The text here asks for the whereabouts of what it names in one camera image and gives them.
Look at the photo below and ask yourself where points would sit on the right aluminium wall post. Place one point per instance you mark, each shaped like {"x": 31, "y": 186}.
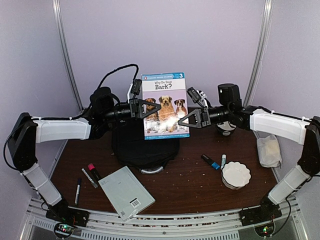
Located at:
{"x": 261, "y": 48}

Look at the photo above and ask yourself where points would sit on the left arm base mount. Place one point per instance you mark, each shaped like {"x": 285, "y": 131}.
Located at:
{"x": 67, "y": 221}

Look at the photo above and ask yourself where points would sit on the pink cap black highlighter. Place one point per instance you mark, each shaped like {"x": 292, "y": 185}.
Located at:
{"x": 94, "y": 171}

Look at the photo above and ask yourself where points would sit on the dog picture book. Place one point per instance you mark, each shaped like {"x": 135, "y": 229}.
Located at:
{"x": 168, "y": 90}

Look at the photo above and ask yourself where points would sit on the white marker teal label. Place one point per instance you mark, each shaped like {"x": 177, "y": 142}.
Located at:
{"x": 223, "y": 161}

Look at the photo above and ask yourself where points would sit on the dark blue pen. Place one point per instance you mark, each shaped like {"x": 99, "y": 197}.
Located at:
{"x": 77, "y": 194}

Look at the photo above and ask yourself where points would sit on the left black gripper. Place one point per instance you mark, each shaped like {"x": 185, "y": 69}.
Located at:
{"x": 138, "y": 112}

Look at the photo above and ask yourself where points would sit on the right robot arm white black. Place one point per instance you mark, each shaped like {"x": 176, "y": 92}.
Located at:
{"x": 302, "y": 130}

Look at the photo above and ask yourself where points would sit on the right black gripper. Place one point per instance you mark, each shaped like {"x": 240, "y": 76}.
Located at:
{"x": 200, "y": 115}

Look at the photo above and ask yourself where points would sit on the grey notebook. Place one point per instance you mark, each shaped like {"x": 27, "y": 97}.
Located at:
{"x": 126, "y": 194}

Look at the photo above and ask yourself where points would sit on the black student bag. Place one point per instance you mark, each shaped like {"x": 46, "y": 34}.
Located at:
{"x": 130, "y": 147}

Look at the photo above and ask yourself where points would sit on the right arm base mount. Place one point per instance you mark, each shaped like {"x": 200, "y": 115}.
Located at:
{"x": 262, "y": 222}

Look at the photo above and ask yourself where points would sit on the left aluminium wall post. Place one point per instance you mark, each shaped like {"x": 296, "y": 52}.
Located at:
{"x": 65, "y": 53}

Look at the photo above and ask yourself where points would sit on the white scalloped dish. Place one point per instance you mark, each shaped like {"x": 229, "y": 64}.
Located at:
{"x": 235, "y": 175}

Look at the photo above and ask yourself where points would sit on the aluminium front rail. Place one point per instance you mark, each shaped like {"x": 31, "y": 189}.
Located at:
{"x": 219, "y": 225}

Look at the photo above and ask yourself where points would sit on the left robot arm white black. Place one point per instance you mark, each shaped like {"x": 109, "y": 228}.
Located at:
{"x": 104, "y": 110}

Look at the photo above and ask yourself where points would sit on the aluminium wall post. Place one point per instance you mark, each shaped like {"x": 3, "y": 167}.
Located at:
{"x": 65, "y": 53}
{"x": 261, "y": 48}

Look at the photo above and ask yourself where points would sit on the crumpled clear plastic bag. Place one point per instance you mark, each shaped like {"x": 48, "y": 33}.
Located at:
{"x": 269, "y": 152}

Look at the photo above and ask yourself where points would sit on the dark bowl white inside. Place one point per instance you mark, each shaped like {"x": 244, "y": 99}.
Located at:
{"x": 225, "y": 128}

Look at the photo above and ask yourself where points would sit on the blue cap black highlighter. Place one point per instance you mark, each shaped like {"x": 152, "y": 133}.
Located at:
{"x": 210, "y": 161}

